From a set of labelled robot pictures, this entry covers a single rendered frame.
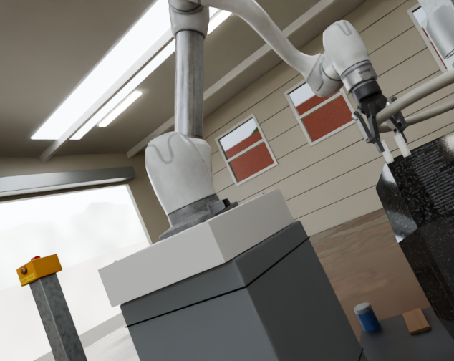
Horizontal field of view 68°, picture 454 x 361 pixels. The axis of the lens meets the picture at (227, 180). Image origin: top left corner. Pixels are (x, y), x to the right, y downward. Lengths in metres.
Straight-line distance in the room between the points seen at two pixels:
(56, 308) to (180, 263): 0.96
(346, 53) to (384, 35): 6.93
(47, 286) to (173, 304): 0.89
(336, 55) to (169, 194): 0.63
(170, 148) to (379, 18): 7.40
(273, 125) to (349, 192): 2.38
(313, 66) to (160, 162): 0.60
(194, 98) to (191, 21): 0.26
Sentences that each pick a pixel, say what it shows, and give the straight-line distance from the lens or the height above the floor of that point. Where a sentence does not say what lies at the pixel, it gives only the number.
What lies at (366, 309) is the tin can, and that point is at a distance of 2.20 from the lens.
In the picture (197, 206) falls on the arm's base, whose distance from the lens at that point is 0.89.
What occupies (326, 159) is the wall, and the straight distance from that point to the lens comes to 7.93.
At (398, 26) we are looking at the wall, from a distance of 8.01.
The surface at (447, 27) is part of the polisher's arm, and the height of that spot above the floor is 1.40.
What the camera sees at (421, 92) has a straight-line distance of 0.97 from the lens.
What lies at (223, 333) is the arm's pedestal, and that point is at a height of 0.66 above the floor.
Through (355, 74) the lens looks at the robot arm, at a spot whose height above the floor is 1.11.
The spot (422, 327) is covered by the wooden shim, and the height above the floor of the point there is 0.03.
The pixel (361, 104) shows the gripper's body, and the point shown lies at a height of 1.02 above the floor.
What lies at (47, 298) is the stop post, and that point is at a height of 0.91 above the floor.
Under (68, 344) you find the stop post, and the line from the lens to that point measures 1.63.
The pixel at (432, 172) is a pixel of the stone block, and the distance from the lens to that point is 1.42.
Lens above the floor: 0.85
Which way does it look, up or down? 8 degrees up
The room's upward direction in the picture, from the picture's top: 24 degrees counter-clockwise
